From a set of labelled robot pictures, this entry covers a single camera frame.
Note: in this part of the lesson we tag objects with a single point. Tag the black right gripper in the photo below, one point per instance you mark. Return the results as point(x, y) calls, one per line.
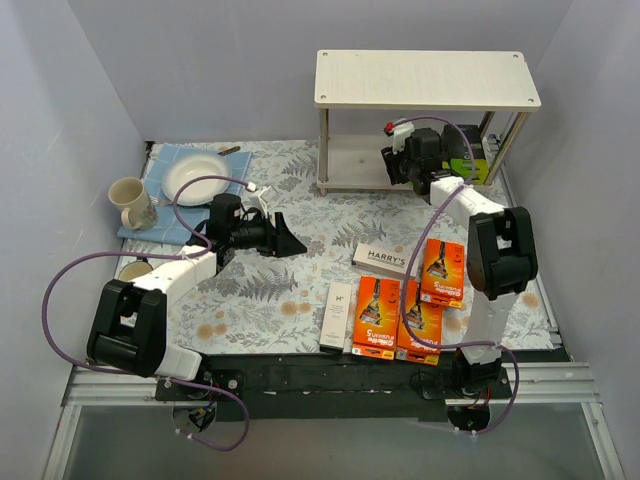
point(392, 163)

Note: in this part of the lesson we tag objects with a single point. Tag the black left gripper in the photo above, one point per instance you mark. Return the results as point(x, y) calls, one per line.
point(273, 235)

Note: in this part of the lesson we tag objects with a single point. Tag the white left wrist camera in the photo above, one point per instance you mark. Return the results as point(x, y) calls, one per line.
point(263, 198)

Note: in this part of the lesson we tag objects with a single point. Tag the grey Harry's razor box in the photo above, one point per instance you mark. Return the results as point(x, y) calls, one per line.
point(381, 261)

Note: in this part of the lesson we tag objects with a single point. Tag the white ceramic plate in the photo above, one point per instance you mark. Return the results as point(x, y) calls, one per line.
point(197, 177)

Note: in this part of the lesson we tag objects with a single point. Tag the orange Gillette razor box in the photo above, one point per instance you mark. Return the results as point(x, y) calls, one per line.
point(443, 274)
point(425, 320)
point(376, 318)

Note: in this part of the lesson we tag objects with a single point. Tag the cream mug black handle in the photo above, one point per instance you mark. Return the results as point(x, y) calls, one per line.
point(135, 269)

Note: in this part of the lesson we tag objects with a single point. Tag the black handled knife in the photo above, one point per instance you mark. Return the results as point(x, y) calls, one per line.
point(229, 151)

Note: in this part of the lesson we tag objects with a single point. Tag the cream floral mug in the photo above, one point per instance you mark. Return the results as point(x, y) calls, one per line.
point(130, 197)

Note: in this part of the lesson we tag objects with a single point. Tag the white H razor box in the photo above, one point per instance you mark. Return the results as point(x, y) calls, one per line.
point(336, 314)

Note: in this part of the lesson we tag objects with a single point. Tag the aluminium rail frame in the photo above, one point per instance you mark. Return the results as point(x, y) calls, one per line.
point(530, 378)

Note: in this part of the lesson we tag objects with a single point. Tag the black green razor box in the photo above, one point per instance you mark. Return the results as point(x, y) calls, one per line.
point(472, 134)
point(456, 157)

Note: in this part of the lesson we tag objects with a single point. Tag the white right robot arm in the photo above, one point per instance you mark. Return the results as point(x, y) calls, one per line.
point(501, 255)

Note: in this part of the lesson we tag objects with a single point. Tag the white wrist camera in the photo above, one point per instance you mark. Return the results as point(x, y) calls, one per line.
point(399, 131)
point(263, 198)

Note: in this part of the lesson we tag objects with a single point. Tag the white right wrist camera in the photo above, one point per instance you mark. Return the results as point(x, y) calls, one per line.
point(399, 131)

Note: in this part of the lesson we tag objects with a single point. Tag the white two-tier shelf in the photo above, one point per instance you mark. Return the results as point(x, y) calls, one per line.
point(488, 82)

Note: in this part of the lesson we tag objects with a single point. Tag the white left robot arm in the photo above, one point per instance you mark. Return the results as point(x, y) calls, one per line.
point(130, 328)

